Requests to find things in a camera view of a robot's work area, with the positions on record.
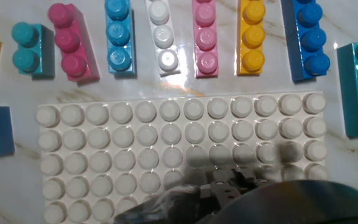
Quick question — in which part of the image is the yellow four-stud block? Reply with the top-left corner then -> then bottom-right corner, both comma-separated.
236,0 -> 266,77

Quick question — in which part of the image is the white four-stud block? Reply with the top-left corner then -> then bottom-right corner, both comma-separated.
144,0 -> 181,77

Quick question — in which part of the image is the light blue three-stud block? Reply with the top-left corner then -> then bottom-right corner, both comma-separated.
104,0 -> 137,75

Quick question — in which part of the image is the pink four-stud block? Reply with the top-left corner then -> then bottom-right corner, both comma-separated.
191,0 -> 219,78

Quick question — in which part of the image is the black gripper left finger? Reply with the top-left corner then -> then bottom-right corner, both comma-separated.
199,169 -> 242,206

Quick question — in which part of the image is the magenta three-stud block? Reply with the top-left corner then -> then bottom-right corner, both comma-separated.
47,2 -> 101,83

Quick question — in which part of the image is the teal two-stud block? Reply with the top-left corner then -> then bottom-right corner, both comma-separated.
11,21 -> 56,79

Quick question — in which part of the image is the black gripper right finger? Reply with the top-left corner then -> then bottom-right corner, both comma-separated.
239,170 -> 278,187

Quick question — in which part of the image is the blue four-stud block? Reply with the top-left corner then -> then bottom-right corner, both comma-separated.
280,0 -> 331,83

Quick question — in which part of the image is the marble pattern board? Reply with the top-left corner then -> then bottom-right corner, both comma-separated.
0,0 -> 358,224

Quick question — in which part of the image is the white studded baseplate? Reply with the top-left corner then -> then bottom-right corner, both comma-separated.
35,91 -> 329,224

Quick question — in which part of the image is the teal four-stud block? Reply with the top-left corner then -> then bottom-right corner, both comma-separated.
336,40 -> 358,139

